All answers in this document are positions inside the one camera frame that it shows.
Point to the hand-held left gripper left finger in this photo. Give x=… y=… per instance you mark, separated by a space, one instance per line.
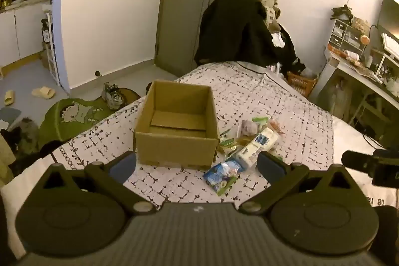
x=123 y=164

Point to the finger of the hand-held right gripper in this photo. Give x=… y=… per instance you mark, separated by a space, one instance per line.
x=355 y=160

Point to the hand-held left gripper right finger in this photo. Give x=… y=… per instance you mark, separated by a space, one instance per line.
x=271 y=168

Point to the white snack packet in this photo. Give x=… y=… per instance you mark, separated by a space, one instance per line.
x=258 y=144

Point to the clear orange snack packet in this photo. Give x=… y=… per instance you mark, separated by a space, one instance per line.
x=276 y=126

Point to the pink snack packet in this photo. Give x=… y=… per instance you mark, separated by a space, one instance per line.
x=247 y=128

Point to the blue snack packet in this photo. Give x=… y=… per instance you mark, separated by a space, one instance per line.
x=221 y=174

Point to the green yellow snack packet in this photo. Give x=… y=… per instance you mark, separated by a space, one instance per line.
x=227 y=143

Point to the brown cardboard box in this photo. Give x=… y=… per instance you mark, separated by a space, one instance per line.
x=174 y=147

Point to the white bed sheet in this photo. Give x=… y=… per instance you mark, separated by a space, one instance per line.
x=349 y=136

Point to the green cartoon rug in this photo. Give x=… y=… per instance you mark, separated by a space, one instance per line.
x=78 y=118

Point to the pair of grey sneakers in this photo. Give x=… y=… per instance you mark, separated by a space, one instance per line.
x=112 y=94

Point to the printed checked blanket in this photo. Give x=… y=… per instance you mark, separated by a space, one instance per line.
x=280 y=91

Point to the white desk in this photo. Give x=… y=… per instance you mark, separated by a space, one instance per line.
x=358 y=76

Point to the orange plastic basket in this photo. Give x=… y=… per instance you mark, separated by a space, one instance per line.
x=300 y=82

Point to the grey fluffy object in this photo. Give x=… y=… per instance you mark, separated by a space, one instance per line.
x=28 y=129

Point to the beige slipper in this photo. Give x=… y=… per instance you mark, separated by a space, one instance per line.
x=43 y=93
x=9 y=97

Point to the white keyboard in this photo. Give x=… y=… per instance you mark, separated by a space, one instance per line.
x=389 y=43

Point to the desktop drawer organiser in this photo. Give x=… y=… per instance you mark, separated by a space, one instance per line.
x=343 y=35

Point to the white cloth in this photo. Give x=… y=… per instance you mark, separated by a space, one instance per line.
x=278 y=39

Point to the white storage rack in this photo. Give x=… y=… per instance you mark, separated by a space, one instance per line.
x=51 y=48

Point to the black jacket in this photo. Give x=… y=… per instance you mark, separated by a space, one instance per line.
x=237 y=29

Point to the computer monitor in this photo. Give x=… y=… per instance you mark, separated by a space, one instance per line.
x=389 y=16

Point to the grey green door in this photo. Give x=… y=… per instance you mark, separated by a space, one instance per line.
x=187 y=19

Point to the white kitchen cabinet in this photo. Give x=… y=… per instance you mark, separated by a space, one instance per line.
x=18 y=29

